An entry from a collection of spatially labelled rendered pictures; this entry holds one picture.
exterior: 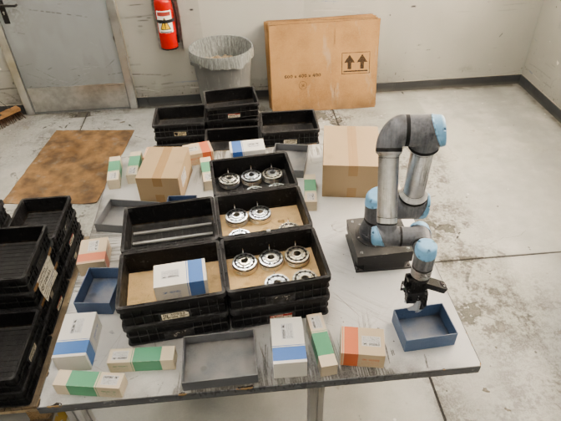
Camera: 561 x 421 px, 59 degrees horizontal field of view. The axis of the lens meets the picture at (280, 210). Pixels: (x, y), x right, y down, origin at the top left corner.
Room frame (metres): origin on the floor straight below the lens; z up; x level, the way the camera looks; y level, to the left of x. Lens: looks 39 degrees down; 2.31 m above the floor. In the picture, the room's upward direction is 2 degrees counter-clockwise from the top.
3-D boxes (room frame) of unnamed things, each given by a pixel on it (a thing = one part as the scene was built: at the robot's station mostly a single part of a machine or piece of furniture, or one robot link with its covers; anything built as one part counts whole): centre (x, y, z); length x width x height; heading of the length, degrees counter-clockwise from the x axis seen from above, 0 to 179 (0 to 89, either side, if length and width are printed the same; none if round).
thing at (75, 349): (1.17, 0.78, 0.74); 0.20 x 0.12 x 0.09; 4
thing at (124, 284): (1.33, 0.43, 0.87); 0.40 x 0.30 x 0.11; 99
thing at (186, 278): (1.34, 0.40, 0.87); 0.20 x 0.12 x 0.09; 100
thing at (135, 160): (2.36, 0.82, 0.73); 0.24 x 0.06 x 0.06; 6
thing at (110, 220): (1.93, 0.76, 0.73); 0.27 x 0.20 x 0.05; 81
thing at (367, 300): (1.78, 0.13, 0.35); 1.60 x 1.60 x 0.70; 4
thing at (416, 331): (1.19, -0.54, 0.74); 0.20 x 0.15 x 0.07; 97
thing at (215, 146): (3.07, 0.32, 0.31); 0.40 x 0.30 x 0.34; 94
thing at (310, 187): (2.08, -0.16, 0.73); 0.24 x 0.06 x 0.06; 178
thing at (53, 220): (2.24, 1.42, 0.31); 0.40 x 0.30 x 0.34; 4
